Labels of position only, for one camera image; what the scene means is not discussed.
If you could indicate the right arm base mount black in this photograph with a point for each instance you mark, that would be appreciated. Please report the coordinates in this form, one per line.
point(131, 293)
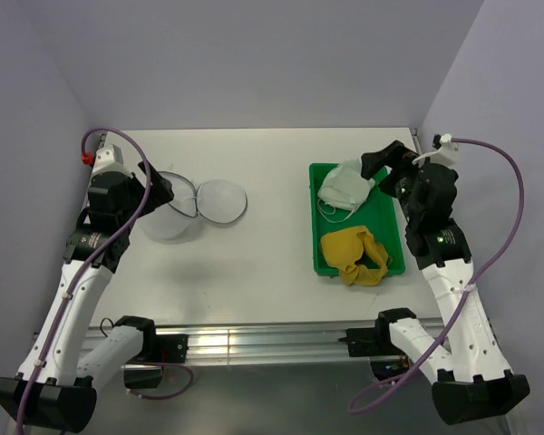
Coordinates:
point(385, 359)

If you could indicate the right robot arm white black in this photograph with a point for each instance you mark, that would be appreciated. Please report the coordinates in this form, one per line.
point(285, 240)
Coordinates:
point(470, 378)

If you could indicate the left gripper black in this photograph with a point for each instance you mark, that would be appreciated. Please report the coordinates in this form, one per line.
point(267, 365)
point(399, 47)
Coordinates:
point(160, 191)

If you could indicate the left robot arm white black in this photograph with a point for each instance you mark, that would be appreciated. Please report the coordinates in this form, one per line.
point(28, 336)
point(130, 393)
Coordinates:
point(55, 388)

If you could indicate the green plastic tray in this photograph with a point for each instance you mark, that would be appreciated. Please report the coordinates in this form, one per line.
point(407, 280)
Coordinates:
point(377, 214)

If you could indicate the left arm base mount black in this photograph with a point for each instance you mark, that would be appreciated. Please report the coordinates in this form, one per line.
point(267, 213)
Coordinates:
point(167, 348)

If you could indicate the aluminium rail frame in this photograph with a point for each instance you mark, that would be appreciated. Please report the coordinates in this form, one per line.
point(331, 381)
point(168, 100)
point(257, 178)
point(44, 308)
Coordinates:
point(266, 343)

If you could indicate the yellow bra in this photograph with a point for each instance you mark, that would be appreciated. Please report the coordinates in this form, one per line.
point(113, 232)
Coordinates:
point(357, 256)

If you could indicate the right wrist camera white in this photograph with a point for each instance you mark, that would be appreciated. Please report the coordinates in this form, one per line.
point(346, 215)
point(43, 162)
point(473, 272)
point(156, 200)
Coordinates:
point(445, 152)

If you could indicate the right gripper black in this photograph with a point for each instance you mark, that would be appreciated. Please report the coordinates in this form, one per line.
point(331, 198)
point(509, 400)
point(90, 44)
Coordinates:
point(392, 155)

